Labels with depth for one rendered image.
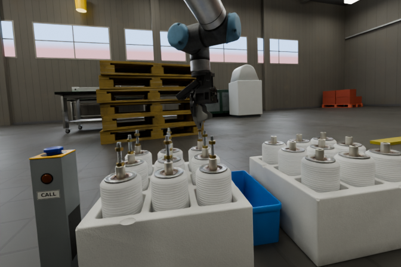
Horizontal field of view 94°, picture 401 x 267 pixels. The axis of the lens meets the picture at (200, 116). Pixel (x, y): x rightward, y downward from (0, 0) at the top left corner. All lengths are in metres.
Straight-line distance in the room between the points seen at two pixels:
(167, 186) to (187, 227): 0.10
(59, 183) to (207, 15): 0.55
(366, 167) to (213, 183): 0.44
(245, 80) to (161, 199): 5.09
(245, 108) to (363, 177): 4.80
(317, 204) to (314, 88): 10.98
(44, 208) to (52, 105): 7.76
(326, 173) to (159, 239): 0.45
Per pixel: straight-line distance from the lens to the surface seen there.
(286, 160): 0.71
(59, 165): 0.58
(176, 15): 8.64
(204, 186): 0.50
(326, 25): 12.66
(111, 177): 0.53
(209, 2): 0.50
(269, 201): 0.72
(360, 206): 0.68
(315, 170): 0.62
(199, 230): 0.50
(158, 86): 2.52
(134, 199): 0.51
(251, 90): 5.50
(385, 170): 0.80
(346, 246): 0.70
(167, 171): 0.50
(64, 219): 0.62
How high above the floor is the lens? 0.43
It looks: 4 degrees down
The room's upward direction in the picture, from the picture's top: 2 degrees counter-clockwise
